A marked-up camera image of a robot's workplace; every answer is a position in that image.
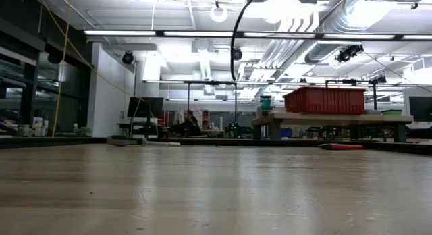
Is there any black cord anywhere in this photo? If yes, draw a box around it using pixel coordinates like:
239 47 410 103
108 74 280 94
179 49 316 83
229 0 263 82

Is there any white ceiling light tube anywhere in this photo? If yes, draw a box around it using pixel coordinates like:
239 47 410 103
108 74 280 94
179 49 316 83
163 30 236 38
401 34 432 41
84 30 157 36
243 32 317 39
323 33 396 40

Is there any black monitor on stand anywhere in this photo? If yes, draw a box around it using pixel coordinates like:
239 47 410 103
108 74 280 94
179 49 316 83
126 96 165 138

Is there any person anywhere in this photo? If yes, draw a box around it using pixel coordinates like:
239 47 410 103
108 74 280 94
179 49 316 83
170 109 203 138

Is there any dark desk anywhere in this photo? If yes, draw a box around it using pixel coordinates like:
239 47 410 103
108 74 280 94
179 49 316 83
116 122 169 138

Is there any green container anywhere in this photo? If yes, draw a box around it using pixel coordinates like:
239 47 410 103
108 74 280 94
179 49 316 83
259 96 273 111

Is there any black robot with green light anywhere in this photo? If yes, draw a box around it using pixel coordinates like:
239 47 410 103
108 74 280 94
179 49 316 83
224 121 254 138

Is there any red plastic bin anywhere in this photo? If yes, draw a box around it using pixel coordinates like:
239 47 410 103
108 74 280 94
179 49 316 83
282 86 367 115

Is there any white labelled jar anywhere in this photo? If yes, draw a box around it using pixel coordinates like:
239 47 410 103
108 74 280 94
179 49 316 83
32 117 44 137

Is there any wooden table with grey legs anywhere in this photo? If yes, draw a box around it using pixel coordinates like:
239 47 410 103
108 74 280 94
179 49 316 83
251 112 414 143

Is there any white cable ring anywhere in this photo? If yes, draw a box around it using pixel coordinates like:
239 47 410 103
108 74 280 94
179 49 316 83
209 3 229 23

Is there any black metal gantry frame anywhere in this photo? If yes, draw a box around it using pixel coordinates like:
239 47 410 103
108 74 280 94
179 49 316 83
186 80 238 128

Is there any yellow cable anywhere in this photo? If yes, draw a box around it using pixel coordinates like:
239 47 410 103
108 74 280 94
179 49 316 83
36 0 159 138

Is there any grey handled screwdriver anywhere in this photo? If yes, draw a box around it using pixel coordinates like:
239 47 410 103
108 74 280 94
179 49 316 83
106 134 182 147

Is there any silver ventilation duct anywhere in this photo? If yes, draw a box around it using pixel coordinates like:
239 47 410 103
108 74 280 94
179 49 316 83
305 0 372 64

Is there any black ceiling camera rig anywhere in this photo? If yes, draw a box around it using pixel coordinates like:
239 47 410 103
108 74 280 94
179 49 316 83
335 44 365 63

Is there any black aluminium table frame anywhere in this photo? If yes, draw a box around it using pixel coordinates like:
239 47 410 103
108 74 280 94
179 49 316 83
0 136 432 157

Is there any black camera stand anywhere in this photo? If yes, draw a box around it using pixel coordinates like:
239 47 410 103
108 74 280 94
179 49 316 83
369 74 387 111

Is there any small red handled tool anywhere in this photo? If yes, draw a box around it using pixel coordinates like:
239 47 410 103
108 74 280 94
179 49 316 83
317 142 365 151

